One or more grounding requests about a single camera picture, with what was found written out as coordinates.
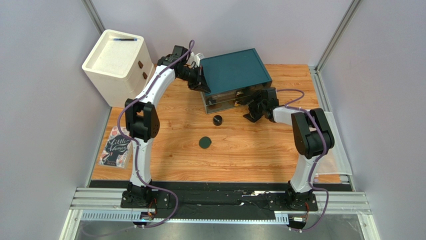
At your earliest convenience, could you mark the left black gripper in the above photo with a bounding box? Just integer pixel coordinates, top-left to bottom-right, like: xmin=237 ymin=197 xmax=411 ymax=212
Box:
xmin=178 ymin=65 xmax=212 ymax=95

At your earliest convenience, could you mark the teal drawer organizer box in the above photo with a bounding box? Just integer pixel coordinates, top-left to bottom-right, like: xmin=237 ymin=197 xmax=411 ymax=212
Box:
xmin=200 ymin=48 xmax=273 ymax=96

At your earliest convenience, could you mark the black round cap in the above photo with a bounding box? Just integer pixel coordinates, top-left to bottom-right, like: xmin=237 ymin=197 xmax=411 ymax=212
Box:
xmin=213 ymin=115 xmax=223 ymax=126

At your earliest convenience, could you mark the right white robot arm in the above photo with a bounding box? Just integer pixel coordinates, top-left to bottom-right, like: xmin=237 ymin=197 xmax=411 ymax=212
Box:
xmin=242 ymin=87 xmax=335 ymax=210

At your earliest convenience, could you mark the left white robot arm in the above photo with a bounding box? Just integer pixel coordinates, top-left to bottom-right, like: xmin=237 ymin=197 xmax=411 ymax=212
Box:
xmin=120 ymin=45 xmax=211 ymax=208

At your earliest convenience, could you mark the dark green round compact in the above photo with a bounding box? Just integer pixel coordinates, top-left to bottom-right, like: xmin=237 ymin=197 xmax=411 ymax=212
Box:
xmin=198 ymin=136 xmax=212 ymax=149

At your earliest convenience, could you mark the white drawer cabinet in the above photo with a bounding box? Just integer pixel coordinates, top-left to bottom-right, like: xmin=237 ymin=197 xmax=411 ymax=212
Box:
xmin=82 ymin=29 xmax=155 ymax=108

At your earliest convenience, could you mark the Little Women book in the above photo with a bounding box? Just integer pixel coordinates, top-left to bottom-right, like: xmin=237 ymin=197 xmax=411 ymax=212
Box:
xmin=97 ymin=126 xmax=133 ymax=169

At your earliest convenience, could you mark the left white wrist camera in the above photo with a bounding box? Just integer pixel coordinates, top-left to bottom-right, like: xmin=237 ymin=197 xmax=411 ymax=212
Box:
xmin=193 ymin=53 xmax=205 ymax=67

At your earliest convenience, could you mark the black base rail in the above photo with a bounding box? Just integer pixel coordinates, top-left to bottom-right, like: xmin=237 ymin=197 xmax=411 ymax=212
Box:
xmin=120 ymin=181 xmax=319 ymax=212

